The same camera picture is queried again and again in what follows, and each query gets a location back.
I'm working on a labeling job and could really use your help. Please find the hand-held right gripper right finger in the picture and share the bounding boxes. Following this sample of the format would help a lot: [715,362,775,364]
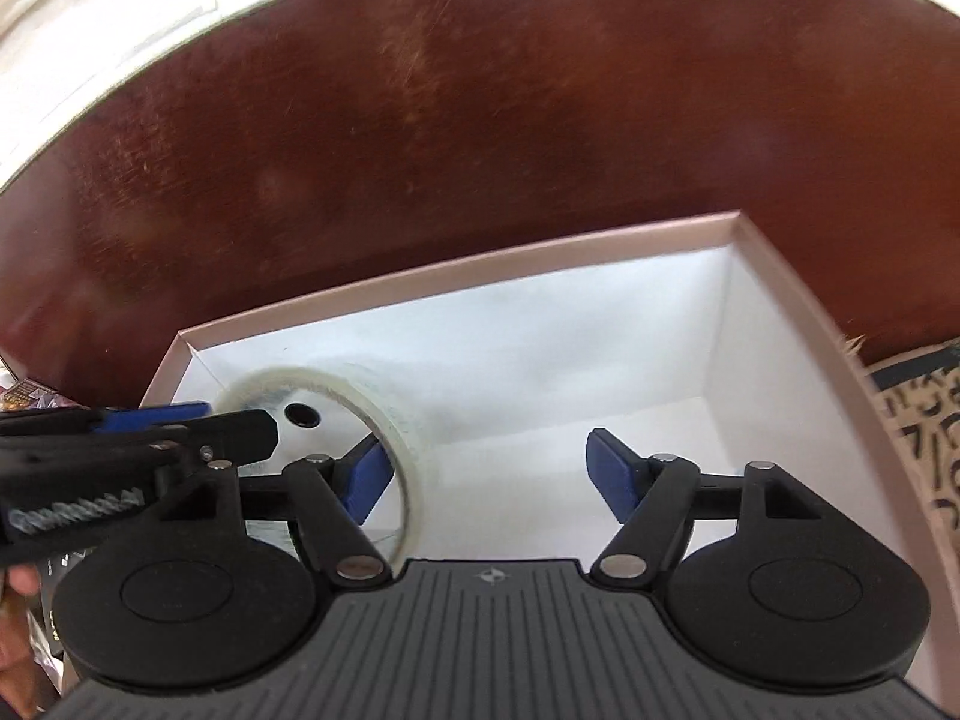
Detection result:
[586,427,826,586]

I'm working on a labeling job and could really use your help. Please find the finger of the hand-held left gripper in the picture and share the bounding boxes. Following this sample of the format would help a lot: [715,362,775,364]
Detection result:
[178,409,281,470]
[88,400,213,436]

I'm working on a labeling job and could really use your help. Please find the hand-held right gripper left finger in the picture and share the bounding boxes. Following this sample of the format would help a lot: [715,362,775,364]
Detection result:
[157,433,396,586]

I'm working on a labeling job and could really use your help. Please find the clear tape roll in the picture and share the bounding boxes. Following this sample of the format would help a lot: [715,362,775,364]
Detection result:
[217,362,422,565]

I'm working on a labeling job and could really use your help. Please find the brown cardboard box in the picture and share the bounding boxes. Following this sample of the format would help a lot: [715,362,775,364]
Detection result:
[139,210,960,720]

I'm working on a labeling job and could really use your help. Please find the person's left hand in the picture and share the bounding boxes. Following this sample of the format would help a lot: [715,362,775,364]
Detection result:
[0,567,43,691]

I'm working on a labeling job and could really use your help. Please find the letter-print tablecloth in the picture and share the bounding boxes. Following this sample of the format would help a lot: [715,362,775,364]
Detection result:
[866,341,960,541]

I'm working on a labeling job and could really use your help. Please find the brown wooden board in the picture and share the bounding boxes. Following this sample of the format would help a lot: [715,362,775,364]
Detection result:
[0,0,960,410]

